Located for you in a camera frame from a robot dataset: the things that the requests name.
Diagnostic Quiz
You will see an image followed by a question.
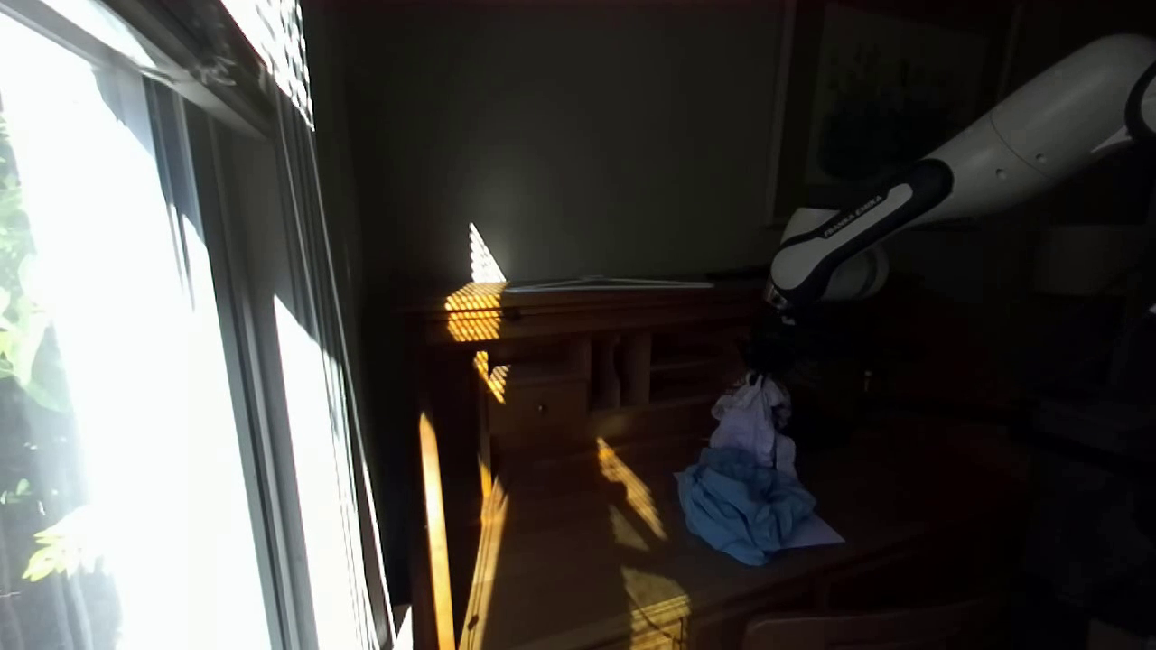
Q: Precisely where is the wooden desk with hutch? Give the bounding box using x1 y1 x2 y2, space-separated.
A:
412 265 1042 650

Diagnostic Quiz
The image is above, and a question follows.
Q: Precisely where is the blue cloth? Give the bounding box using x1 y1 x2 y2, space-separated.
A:
671 445 823 571

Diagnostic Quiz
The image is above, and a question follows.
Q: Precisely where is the window with frame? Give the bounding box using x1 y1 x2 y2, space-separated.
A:
0 0 409 650

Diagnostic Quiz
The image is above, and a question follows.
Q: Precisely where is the thin blind wand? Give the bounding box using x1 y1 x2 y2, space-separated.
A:
278 114 402 637

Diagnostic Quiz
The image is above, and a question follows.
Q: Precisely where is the window blind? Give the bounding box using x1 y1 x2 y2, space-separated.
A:
214 0 321 135

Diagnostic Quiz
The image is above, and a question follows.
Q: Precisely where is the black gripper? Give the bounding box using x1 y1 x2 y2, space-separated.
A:
739 304 839 391

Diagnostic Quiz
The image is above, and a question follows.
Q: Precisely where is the green tree foliage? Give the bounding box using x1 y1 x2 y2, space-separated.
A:
0 119 121 650

